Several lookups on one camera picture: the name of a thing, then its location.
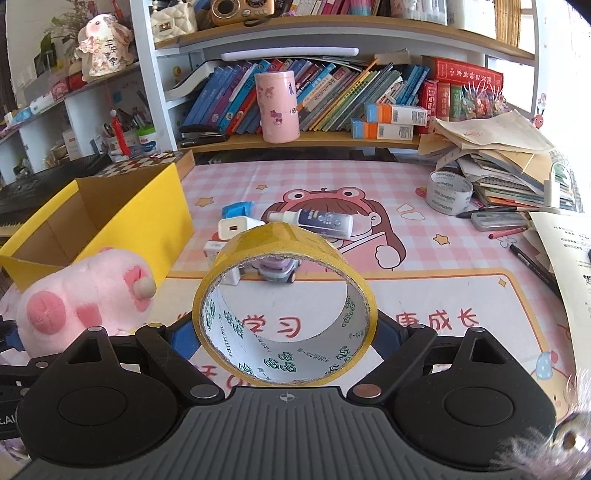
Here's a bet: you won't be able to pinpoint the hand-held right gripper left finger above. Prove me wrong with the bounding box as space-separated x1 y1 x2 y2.
62 316 227 407

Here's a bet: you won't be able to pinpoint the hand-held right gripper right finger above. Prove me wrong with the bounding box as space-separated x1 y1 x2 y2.
346 318 511 402

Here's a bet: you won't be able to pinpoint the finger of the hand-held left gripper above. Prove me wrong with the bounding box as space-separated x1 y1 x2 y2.
0 316 24 354

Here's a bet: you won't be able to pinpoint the small white staple box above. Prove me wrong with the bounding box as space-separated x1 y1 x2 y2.
203 240 242 287

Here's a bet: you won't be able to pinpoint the pink plush pig toy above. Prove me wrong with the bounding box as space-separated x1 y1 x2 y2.
16 247 157 358

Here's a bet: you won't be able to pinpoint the purple square container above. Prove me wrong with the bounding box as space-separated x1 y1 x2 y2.
256 256 303 283

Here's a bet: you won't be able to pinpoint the yellow cardboard box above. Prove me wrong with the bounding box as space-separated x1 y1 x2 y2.
0 162 195 292

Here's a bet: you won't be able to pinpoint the white tape roll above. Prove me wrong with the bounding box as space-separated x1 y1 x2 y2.
193 222 378 387

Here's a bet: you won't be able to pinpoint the pink cartoon desk mat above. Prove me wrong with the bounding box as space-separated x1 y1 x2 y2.
0 161 591 462

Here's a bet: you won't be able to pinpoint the white charger plug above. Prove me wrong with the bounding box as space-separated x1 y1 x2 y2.
218 217 266 241

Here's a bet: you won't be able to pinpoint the white spray bottle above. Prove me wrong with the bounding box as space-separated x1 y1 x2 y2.
267 208 354 240

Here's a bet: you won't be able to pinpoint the clear tape roll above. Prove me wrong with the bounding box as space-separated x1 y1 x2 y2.
426 171 475 215

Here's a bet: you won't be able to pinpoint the black marker pen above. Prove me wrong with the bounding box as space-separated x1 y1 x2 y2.
457 206 518 217

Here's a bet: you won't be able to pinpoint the black piano keyboard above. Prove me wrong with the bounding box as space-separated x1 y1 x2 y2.
0 154 112 236

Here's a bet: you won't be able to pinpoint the grey pencil case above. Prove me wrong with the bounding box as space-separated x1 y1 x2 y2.
471 210 527 232

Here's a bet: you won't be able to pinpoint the wooden chessboard box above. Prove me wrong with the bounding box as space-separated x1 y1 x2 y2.
95 150 195 182

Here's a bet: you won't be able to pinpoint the white printed paper sheets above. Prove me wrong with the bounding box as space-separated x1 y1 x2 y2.
524 211 591 365

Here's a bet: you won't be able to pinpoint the grey fluffy pompom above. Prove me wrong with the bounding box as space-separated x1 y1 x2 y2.
496 369 591 480

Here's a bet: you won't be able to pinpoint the black stapler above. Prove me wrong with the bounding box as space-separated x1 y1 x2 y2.
179 130 230 148

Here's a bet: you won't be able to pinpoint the pen holder with pens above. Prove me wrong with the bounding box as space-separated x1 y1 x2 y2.
92 108 158 155

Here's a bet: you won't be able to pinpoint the red tassel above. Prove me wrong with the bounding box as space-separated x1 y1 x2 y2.
111 110 130 153

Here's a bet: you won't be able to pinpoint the white glue bottle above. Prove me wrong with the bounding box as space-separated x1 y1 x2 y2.
544 165 561 208

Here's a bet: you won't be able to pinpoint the pile of papers and notebooks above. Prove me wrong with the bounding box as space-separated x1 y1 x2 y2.
418 111 575 210

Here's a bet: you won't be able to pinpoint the row of leaning books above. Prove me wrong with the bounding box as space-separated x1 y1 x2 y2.
180 58 432 136

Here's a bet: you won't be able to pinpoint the white shelf unit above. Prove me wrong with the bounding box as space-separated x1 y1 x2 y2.
0 0 541 185

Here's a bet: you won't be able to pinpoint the pink cartoon cup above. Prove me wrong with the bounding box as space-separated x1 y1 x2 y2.
255 71 301 144

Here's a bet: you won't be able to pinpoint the white thick book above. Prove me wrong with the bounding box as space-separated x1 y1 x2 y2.
164 62 222 100

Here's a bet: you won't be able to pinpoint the thick red dictionary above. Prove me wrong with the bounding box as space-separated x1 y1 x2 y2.
431 58 504 86

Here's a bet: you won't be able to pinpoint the white slim keyboard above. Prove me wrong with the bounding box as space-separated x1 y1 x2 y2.
221 46 360 62

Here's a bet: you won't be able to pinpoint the white and pink plush doll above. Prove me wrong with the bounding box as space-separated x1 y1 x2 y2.
76 14 134 77

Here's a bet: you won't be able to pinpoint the white quilted bag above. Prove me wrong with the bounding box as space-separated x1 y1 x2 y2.
150 2 198 38

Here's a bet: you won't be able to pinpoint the row of pastel books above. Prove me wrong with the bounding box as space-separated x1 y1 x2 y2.
276 0 448 25

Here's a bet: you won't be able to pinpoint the brown retro radio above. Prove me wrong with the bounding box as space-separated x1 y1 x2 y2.
208 0 275 26

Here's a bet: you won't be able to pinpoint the wicker basket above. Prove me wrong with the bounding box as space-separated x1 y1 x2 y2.
496 0 522 44

